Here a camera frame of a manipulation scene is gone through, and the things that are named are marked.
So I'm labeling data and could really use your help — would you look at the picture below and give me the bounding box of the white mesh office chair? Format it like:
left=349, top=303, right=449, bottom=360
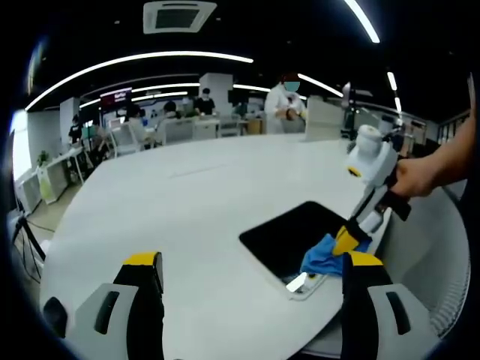
left=374, top=185, right=473, bottom=341

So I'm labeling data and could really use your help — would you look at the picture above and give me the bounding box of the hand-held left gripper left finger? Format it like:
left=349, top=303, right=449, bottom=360
left=68, top=251, right=167, bottom=360

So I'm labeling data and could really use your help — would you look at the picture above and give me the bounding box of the red wall screen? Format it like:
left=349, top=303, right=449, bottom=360
left=99, top=87, right=134, bottom=110

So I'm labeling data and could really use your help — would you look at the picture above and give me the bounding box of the blue cleaning cloth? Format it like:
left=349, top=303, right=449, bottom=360
left=300, top=232, right=374, bottom=280

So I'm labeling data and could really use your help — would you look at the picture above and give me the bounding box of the curved ceiling light strip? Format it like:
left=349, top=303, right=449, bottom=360
left=24, top=51, right=255, bottom=112

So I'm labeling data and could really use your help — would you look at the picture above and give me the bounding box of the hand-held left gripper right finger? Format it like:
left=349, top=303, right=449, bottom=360
left=339, top=251, right=443, bottom=360

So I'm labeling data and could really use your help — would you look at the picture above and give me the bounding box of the ceiling air conditioner vent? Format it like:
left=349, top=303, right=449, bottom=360
left=142, top=0, right=219, bottom=35

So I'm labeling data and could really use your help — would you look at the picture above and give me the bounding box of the white partition board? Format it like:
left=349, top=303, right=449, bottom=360
left=303, top=94, right=345, bottom=143

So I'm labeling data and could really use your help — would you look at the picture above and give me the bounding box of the black tripod stand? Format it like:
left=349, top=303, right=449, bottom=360
left=10, top=212, right=47, bottom=281

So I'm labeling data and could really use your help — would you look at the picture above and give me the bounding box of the person's right hand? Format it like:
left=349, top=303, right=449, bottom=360
left=389, top=157, right=446, bottom=199

